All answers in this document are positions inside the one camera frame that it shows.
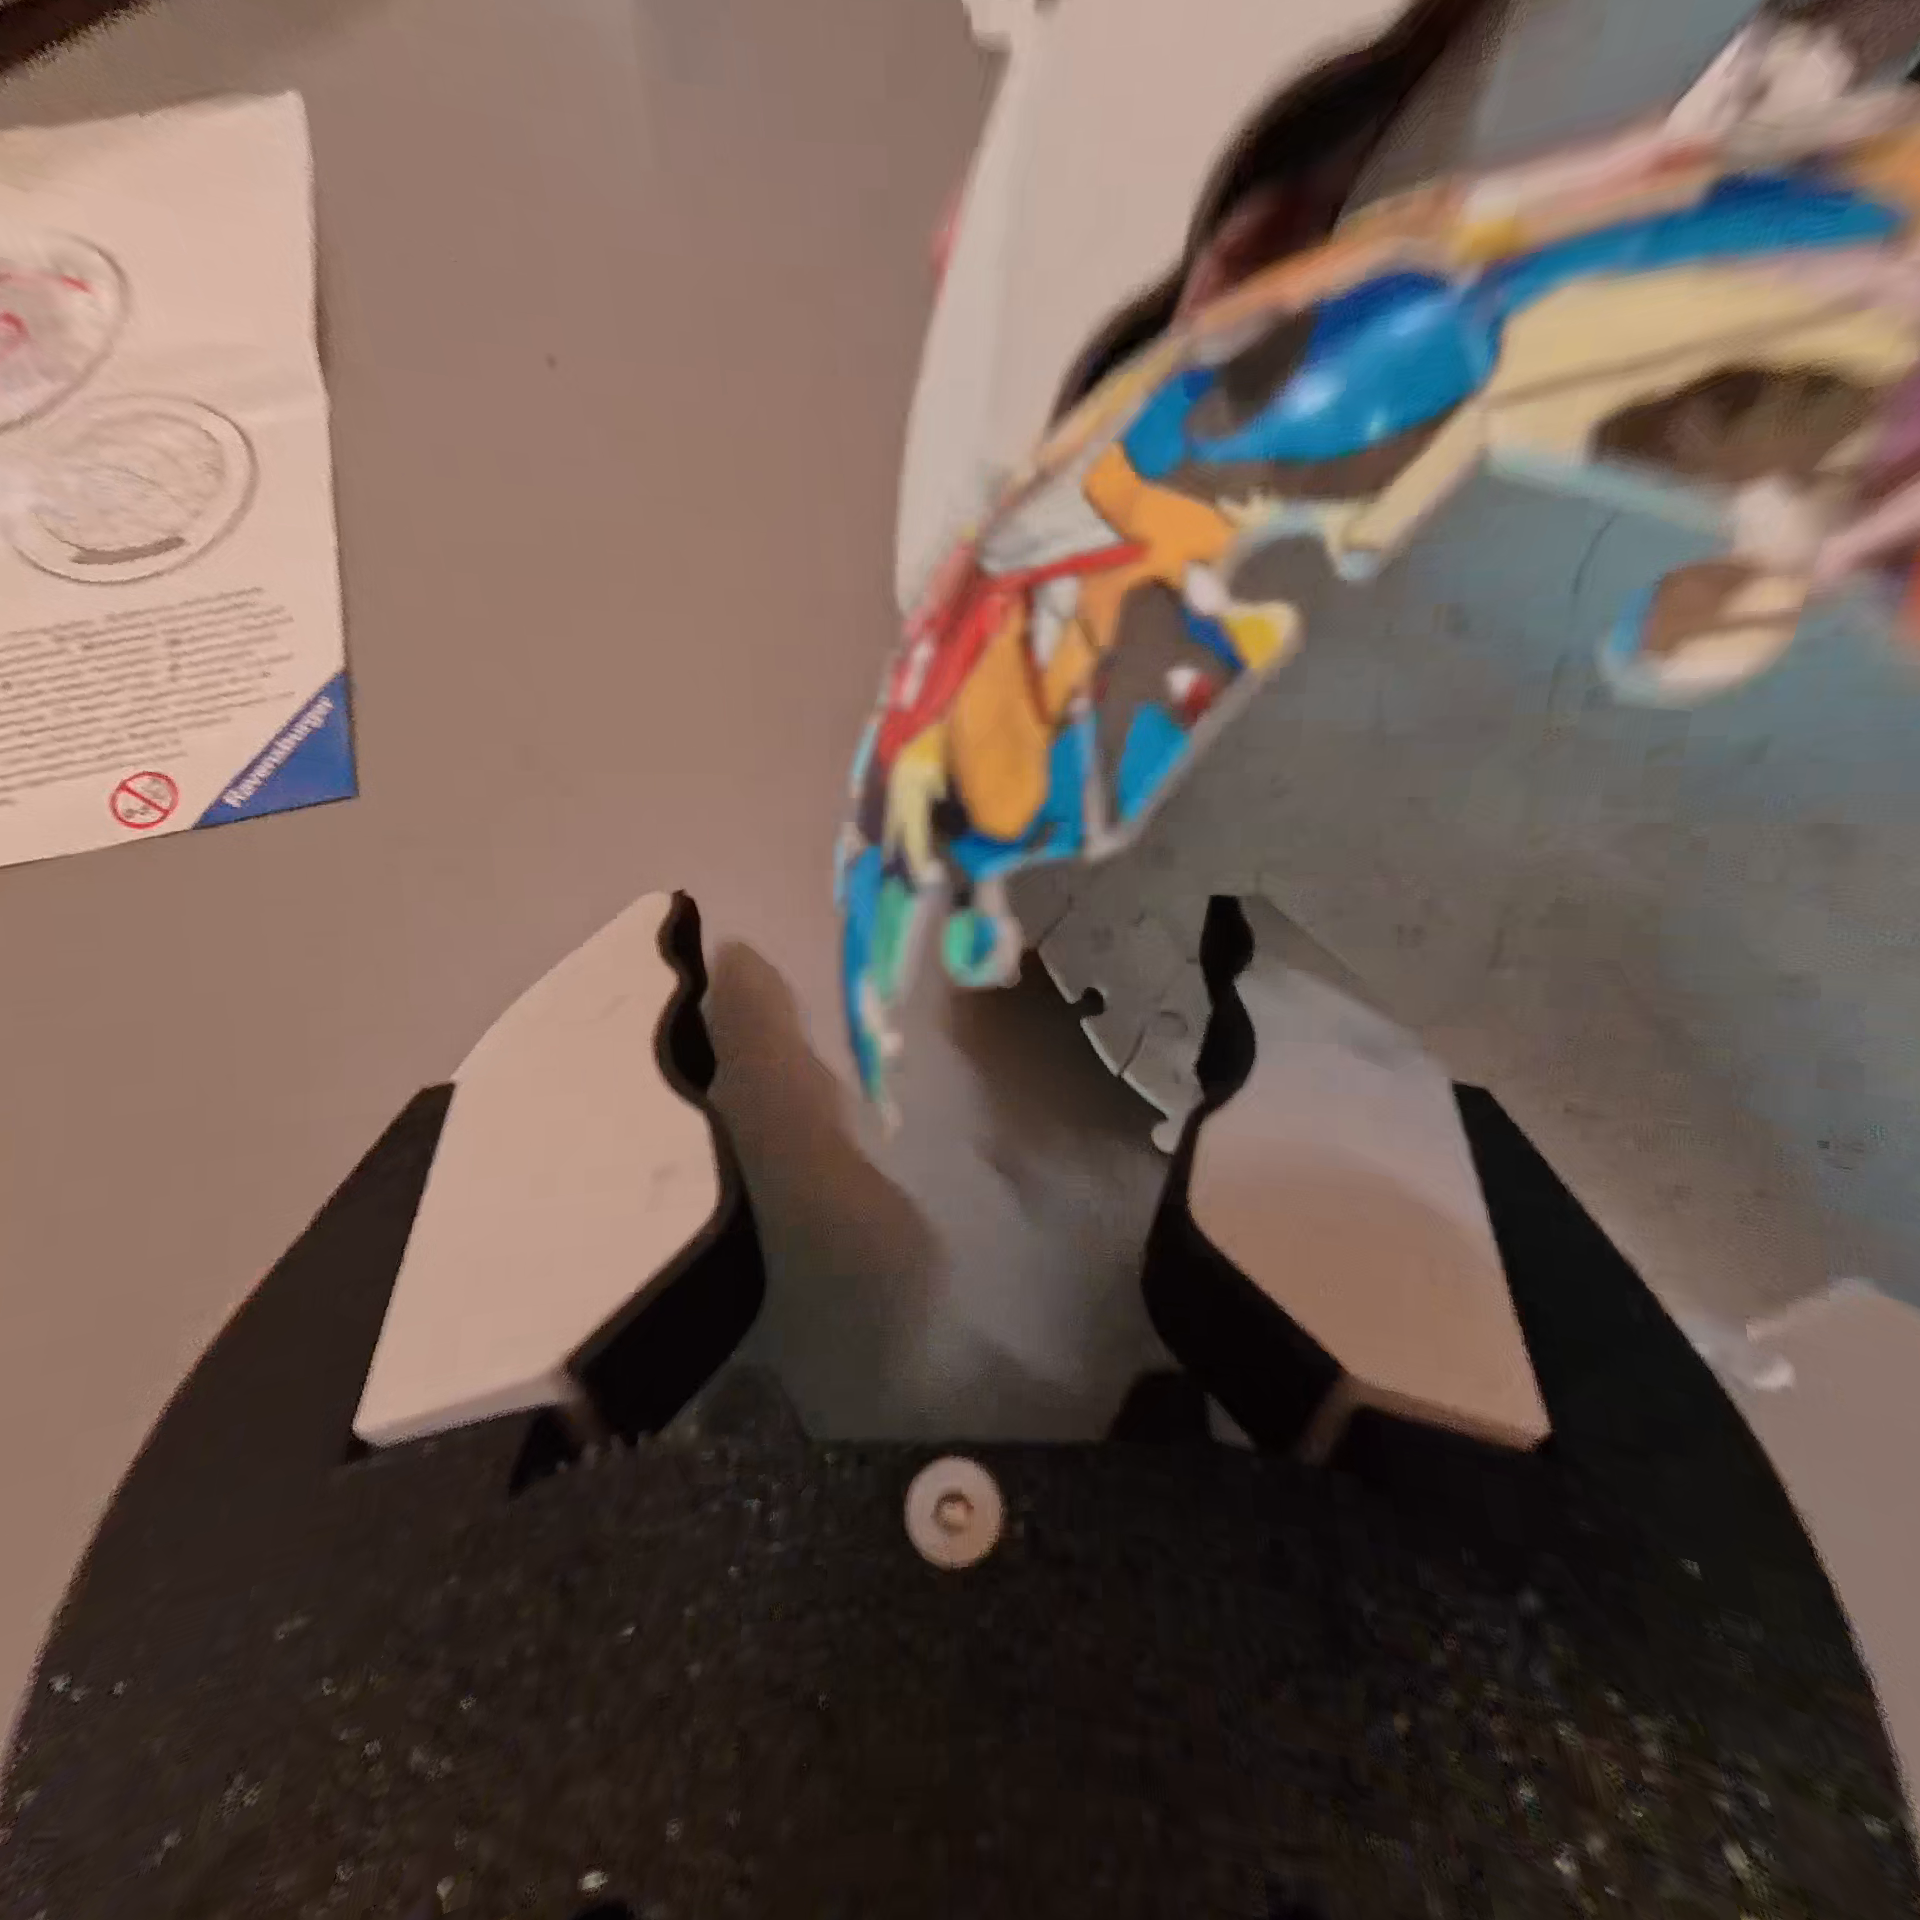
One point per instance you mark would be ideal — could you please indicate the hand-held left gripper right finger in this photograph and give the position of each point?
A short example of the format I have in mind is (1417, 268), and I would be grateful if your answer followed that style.
(1351, 1245)

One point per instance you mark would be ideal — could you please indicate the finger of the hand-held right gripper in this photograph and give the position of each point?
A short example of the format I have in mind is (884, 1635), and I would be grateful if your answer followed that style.
(1082, 196)
(1576, 75)

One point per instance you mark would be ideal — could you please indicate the colourful cartoon puzzle ball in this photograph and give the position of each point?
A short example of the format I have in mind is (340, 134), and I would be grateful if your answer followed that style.
(1503, 900)

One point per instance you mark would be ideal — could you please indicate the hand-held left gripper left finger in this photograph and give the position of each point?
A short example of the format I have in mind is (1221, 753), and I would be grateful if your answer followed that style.
(554, 1184)

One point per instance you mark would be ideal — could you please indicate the white instruction leaflet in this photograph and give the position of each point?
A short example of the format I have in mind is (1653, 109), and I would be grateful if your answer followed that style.
(162, 662)

